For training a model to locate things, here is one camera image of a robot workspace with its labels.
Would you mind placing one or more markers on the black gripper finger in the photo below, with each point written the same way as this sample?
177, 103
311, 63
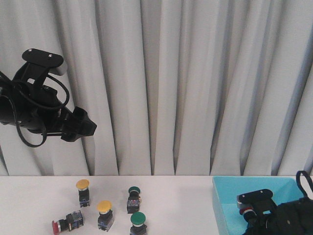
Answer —
76, 124

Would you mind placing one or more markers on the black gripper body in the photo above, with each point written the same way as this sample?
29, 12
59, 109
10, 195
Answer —
287, 219
38, 109

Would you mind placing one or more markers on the red push button front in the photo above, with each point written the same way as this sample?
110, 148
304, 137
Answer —
247, 210

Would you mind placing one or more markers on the red push button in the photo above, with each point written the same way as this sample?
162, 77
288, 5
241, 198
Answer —
247, 210
72, 221

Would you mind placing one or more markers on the yellow push button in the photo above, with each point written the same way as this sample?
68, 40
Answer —
83, 190
105, 219

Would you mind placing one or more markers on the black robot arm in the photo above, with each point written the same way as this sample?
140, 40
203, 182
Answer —
7, 101

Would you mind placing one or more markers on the light blue plastic box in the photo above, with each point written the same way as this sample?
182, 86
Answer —
226, 189

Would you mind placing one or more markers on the green push button far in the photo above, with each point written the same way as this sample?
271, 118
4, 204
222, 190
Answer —
134, 200

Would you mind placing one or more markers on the green push button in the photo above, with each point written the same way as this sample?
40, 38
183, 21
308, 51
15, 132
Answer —
134, 200
138, 227

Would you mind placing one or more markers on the red push button lying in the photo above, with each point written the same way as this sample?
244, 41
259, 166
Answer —
72, 221

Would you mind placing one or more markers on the grey pleated curtain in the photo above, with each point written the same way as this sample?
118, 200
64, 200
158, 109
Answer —
176, 87

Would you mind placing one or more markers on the green push button near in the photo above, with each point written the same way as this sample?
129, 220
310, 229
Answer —
138, 227

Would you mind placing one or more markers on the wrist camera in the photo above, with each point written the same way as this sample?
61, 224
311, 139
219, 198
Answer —
38, 65
259, 201

